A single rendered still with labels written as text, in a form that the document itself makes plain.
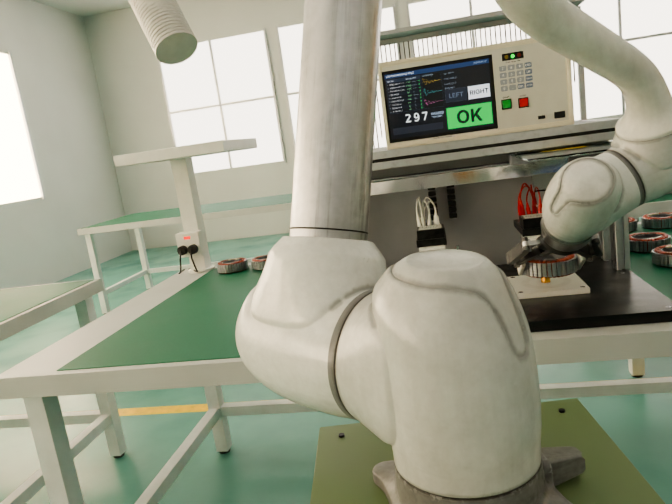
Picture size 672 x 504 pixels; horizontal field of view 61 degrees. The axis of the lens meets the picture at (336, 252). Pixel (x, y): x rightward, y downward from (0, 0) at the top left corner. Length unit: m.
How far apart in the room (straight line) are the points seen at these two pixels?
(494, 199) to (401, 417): 1.06
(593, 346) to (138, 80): 8.00
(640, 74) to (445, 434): 0.60
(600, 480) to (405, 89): 0.98
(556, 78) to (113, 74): 7.84
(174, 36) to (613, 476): 1.95
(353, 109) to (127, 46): 8.15
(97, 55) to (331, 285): 8.46
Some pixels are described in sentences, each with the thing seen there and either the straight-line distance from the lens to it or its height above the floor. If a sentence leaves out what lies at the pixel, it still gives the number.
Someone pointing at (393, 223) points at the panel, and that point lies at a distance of 1.57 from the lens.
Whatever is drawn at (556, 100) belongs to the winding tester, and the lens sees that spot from 1.45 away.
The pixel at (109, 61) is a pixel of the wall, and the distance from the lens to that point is 8.92.
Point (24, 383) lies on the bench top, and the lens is 1.45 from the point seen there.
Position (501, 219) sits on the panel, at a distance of 1.57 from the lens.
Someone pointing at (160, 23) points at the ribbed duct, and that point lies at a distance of 2.29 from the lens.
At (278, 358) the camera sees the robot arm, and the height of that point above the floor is 0.92.
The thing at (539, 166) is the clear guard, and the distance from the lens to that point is 1.20.
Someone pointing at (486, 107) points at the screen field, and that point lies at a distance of 1.43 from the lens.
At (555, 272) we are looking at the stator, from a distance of 1.24.
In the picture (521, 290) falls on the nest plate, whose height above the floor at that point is 0.78.
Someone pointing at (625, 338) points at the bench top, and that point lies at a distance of 1.15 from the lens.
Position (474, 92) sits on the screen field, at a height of 1.22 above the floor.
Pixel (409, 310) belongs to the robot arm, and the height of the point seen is 0.99.
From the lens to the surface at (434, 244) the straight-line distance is 1.36.
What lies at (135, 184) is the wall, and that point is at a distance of 8.79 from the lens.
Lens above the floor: 1.15
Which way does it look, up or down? 11 degrees down
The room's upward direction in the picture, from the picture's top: 8 degrees counter-clockwise
